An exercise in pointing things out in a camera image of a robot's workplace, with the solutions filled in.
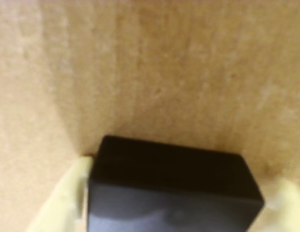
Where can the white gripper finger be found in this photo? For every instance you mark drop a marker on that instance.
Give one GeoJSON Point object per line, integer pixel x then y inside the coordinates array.
{"type": "Point", "coordinates": [288, 210]}
{"type": "Point", "coordinates": [63, 205]}

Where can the black block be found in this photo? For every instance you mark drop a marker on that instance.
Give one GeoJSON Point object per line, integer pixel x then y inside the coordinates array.
{"type": "Point", "coordinates": [169, 188]}

